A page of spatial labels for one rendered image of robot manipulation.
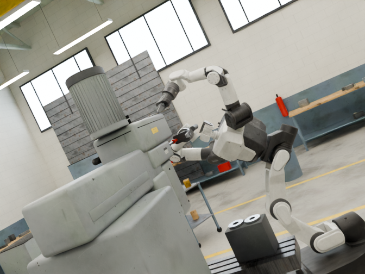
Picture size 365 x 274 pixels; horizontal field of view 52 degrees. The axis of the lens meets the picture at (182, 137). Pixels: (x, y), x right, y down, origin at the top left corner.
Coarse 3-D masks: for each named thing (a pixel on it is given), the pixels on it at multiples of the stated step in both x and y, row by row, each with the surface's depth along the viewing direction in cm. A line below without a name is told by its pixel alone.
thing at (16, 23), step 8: (40, 0) 987; (48, 0) 1013; (88, 0) 922; (96, 0) 948; (32, 8) 1016; (40, 8) 1038; (24, 16) 1043; (8, 24) 1023; (16, 24) 1053; (0, 32) 1070; (8, 32) 1011; (8, 48) 993; (16, 48) 1018; (24, 48) 1045
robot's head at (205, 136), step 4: (204, 128) 246; (208, 128) 243; (212, 128) 243; (204, 132) 245; (208, 132) 244; (212, 132) 248; (216, 132) 244; (200, 136) 247; (204, 136) 245; (208, 136) 245; (212, 136) 245; (204, 140) 246; (208, 140) 247
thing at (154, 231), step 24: (168, 192) 164; (120, 216) 147; (144, 216) 137; (168, 216) 154; (96, 240) 127; (120, 240) 124; (144, 240) 130; (168, 240) 146; (192, 240) 166; (48, 264) 134; (72, 264) 131; (96, 264) 128; (120, 264) 126; (144, 264) 125; (168, 264) 138; (192, 264) 157
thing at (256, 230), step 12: (252, 216) 205; (264, 216) 202; (228, 228) 208; (240, 228) 200; (252, 228) 197; (264, 228) 195; (228, 240) 204; (240, 240) 201; (252, 240) 199; (264, 240) 196; (276, 240) 205; (240, 252) 203; (252, 252) 200; (264, 252) 198
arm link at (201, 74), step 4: (200, 68) 225; (204, 68) 224; (208, 68) 222; (212, 68) 220; (216, 68) 222; (220, 68) 224; (192, 72) 227; (196, 72) 226; (200, 72) 224; (204, 72) 223; (208, 72) 220; (220, 72) 221; (192, 76) 227; (196, 76) 226; (200, 76) 225; (204, 76) 224; (192, 80) 229; (196, 80) 228
